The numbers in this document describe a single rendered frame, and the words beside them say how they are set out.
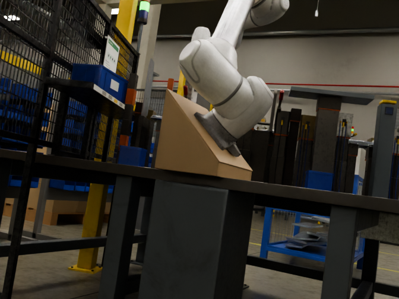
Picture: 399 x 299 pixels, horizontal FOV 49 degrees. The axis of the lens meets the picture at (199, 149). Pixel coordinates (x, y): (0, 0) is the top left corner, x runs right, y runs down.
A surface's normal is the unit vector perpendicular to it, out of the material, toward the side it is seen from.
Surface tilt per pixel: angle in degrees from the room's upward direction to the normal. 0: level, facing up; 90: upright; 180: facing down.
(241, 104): 115
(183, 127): 90
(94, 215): 90
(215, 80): 120
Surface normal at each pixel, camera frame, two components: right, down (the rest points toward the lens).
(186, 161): -0.43, -0.14
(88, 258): -0.12, -0.10
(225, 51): 0.62, -0.37
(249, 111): 0.01, 0.35
